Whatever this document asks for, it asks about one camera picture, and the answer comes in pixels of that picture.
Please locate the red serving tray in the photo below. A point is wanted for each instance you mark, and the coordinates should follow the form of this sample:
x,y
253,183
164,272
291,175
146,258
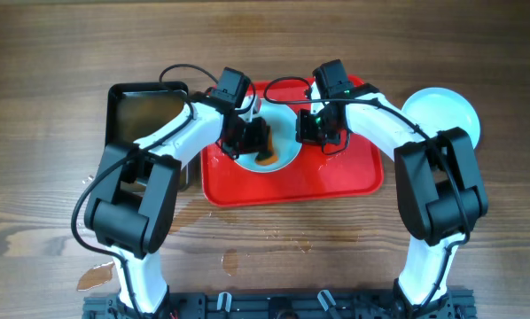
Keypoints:
x,y
351,171

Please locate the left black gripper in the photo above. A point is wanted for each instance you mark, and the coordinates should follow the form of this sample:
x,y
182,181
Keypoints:
x,y
257,141

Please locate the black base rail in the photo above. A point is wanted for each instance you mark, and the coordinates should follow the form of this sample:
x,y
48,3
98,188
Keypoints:
x,y
324,304

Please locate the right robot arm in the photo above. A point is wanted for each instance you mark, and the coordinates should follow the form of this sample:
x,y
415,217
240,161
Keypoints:
x,y
440,190

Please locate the black water tray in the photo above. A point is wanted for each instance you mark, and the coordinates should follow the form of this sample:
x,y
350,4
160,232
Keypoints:
x,y
138,109

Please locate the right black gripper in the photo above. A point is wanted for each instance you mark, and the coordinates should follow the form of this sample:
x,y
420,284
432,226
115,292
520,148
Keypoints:
x,y
305,134

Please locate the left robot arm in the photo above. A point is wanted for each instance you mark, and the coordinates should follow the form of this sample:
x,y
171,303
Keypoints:
x,y
130,205

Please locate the light blue plate top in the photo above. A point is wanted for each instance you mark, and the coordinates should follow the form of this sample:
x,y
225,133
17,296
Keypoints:
x,y
282,120

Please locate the light blue plate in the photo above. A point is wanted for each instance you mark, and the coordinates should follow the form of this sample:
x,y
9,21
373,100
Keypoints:
x,y
282,120
444,109

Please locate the light blue plate bottom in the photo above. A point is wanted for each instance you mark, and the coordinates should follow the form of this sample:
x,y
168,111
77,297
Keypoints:
x,y
444,109

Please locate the orange green scrub sponge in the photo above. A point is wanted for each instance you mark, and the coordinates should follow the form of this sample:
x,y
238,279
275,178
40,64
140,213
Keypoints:
x,y
269,156

